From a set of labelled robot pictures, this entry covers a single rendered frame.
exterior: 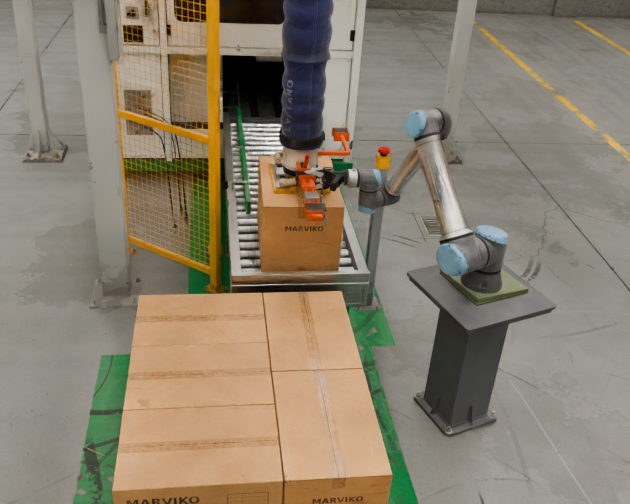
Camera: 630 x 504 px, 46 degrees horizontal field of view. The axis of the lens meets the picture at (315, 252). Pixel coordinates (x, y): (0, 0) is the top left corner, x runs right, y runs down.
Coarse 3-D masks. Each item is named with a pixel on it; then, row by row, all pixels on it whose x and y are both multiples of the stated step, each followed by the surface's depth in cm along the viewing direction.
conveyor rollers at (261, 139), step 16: (256, 128) 549; (272, 128) 551; (256, 144) 525; (272, 144) 527; (240, 160) 501; (256, 160) 502; (240, 176) 478; (256, 176) 479; (240, 192) 455; (256, 192) 457; (240, 208) 439; (256, 208) 441; (240, 224) 424; (256, 224) 426; (240, 240) 409; (256, 240) 410; (240, 256) 394; (256, 256) 395
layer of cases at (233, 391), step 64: (192, 320) 340; (256, 320) 343; (320, 320) 346; (128, 384) 300; (192, 384) 302; (256, 384) 305; (320, 384) 307; (128, 448) 270; (192, 448) 272; (256, 448) 274; (320, 448) 276; (384, 448) 278
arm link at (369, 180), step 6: (360, 174) 355; (366, 174) 355; (372, 174) 356; (378, 174) 356; (360, 180) 355; (366, 180) 355; (372, 180) 356; (378, 180) 356; (360, 186) 358; (366, 186) 357; (372, 186) 357; (378, 186) 358
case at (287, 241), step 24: (264, 168) 392; (264, 192) 368; (336, 192) 373; (264, 216) 357; (288, 216) 359; (336, 216) 362; (264, 240) 364; (288, 240) 366; (312, 240) 367; (336, 240) 369; (264, 264) 372; (288, 264) 373; (312, 264) 375; (336, 264) 376
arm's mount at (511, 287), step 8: (440, 272) 349; (504, 272) 350; (448, 280) 344; (456, 280) 339; (504, 280) 343; (512, 280) 344; (464, 288) 334; (504, 288) 336; (512, 288) 337; (520, 288) 338; (528, 288) 338; (472, 296) 329; (480, 296) 328; (488, 296) 328; (496, 296) 330; (504, 296) 333; (512, 296) 336; (480, 304) 328
